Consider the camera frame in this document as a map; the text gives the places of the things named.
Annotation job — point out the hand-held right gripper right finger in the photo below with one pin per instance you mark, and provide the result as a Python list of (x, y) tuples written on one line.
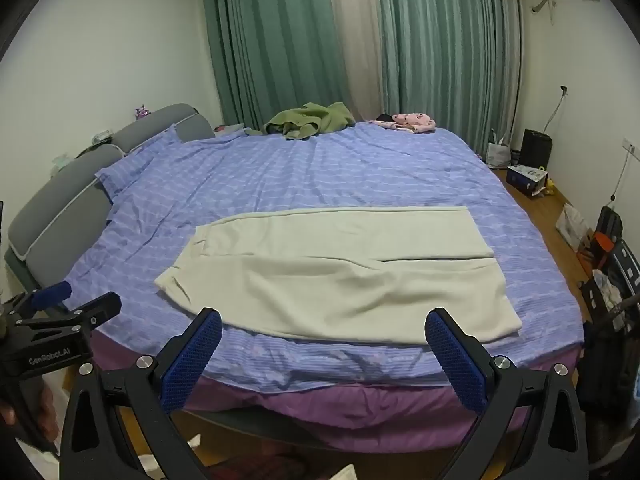
[(457, 360)]

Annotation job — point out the blue patterned bedsheet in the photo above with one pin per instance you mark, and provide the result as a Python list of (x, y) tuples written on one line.
[(350, 170)]

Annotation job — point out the person's left hand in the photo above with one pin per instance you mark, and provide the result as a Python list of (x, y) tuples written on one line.
[(50, 410)]

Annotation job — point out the white plastic bag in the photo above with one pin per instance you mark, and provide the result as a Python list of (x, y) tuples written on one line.
[(572, 227)]

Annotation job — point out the white tissue pack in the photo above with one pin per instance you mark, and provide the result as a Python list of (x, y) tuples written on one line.
[(62, 165)]

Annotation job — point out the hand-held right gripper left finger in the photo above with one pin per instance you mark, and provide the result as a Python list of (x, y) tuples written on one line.
[(192, 355)]

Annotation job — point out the white paper bag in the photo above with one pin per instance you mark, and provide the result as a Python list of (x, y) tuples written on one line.
[(498, 155)]

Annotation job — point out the cream pants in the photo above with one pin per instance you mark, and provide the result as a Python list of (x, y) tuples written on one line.
[(325, 280)]

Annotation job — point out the black backpack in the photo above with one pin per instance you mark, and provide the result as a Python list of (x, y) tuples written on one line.
[(609, 225)]

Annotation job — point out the blue cardboard box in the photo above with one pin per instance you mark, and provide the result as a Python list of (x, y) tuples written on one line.
[(525, 180)]

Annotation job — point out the pink patterned garment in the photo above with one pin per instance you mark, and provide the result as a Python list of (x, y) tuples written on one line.
[(415, 122)]

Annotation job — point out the black air purifier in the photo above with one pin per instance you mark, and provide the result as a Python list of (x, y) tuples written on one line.
[(536, 150)]

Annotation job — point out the olive green garment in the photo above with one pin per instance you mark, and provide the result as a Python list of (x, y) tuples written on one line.
[(310, 120)]

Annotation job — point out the yellow toy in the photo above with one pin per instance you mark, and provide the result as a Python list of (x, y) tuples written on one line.
[(549, 187)]

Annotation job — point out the dark cloth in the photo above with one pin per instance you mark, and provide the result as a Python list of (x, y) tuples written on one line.
[(384, 118)]

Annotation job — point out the blue patterned pillow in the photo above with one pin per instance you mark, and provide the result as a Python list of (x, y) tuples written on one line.
[(135, 165)]

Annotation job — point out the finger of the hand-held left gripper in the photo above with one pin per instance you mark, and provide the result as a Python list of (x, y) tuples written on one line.
[(50, 294), (95, 310)]

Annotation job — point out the grey padded headboard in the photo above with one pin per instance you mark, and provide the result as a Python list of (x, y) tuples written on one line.
[(50, 210)]

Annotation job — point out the black equipment pile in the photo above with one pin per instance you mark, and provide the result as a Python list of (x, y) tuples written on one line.
[(610, 350)]

